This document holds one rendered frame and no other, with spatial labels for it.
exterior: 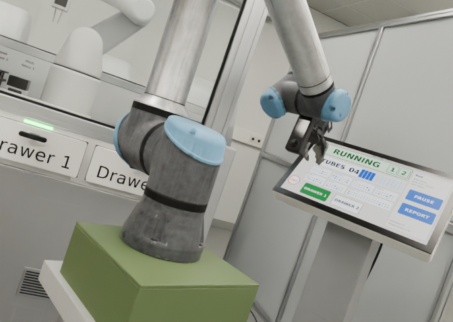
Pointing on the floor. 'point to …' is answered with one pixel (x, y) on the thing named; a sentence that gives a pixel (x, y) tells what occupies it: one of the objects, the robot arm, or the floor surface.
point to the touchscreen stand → (336, 276)
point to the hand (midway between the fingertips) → (311, 160)
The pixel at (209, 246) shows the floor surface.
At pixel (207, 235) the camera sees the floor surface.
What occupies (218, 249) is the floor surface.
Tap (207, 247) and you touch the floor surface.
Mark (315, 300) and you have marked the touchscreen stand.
